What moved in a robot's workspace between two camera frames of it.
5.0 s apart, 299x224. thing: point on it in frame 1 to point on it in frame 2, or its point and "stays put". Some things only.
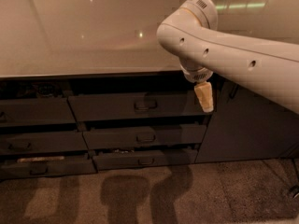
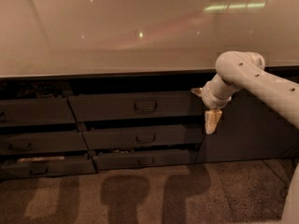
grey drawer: [137, 106] stays put
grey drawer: [56, 110] stays put
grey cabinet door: [247, 126] stays put
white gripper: [198, 76] to [209, 100]
